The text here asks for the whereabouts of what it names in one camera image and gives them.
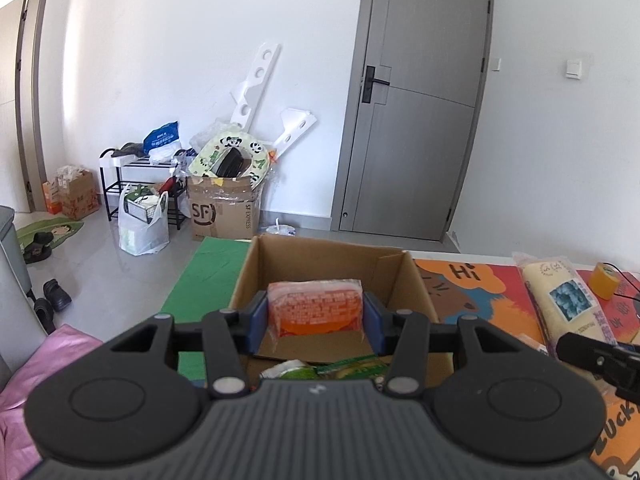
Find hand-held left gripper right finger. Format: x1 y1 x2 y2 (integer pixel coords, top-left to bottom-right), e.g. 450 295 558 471
362 291 531 399

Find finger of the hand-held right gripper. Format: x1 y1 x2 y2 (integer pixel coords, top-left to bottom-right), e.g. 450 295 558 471
556 332 621 377

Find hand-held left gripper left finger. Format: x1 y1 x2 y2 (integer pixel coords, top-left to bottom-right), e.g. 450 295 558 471
102 290 271 401

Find green striped sandwich packet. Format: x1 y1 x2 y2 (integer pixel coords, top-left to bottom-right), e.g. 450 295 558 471
317 354 392 382

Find pink orange snack packet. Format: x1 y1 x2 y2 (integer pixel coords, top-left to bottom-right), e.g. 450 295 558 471
267 279 365 337

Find bright green snack packet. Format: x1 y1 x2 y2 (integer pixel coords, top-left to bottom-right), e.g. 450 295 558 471
259 359 321 382

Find long white blue snack packet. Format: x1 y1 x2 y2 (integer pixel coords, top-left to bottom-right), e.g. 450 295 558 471
514 252 620 361

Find green floor mat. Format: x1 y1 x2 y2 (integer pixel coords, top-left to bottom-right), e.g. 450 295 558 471
160 236 256 387

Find brown tape roll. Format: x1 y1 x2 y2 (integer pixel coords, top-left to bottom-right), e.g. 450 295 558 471
587 261 621 301

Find colourful printed table mat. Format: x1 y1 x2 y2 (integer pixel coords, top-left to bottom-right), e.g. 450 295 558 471
412 257 640 480

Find taped brown cardboard box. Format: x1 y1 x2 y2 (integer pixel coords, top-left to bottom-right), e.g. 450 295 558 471
187 174 264 242

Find white plastic shopping bag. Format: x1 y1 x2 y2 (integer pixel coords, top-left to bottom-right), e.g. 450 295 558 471
118 184 170 257

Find short white foam board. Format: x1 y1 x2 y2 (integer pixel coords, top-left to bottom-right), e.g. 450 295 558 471
272 107 319 162

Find black shoe rack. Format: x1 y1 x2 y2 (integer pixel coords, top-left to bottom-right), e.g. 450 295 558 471
98 147 189 231

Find black shoe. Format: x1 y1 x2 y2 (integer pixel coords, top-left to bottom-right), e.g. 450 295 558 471
33 298 57 332
42 278 73 312

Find blue plastic bag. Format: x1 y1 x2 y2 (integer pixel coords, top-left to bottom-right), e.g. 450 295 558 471
143 120 181 156

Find green floor rug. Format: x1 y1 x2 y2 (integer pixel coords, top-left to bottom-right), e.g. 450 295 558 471
16 217 85 252

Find small cardboard box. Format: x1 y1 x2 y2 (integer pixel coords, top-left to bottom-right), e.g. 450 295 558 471
56 165 100 221

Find grey door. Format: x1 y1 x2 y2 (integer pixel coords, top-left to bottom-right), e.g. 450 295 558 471
330 0 495 242

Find black sandals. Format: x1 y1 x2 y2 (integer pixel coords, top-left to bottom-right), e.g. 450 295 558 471
22 231 55 265

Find orange carton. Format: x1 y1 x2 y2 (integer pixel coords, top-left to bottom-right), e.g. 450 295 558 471
42 180 64 214

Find pink blanket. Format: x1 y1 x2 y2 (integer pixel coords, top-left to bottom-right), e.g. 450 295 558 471
0 323 104 480

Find grey upholstered furniture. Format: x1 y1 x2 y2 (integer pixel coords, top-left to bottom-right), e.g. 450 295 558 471
0 205 37 386

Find black cable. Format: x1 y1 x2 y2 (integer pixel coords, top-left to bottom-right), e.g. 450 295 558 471
599 261 640 317

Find panda print ring cushion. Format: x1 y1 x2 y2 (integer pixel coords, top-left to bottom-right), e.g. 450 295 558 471
188 127 271 192

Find black door handle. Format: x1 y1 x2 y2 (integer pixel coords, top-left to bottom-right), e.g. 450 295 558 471
360 65 391 105

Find grey side door frame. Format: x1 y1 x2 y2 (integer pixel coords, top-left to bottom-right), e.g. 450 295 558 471
0 0 52 214

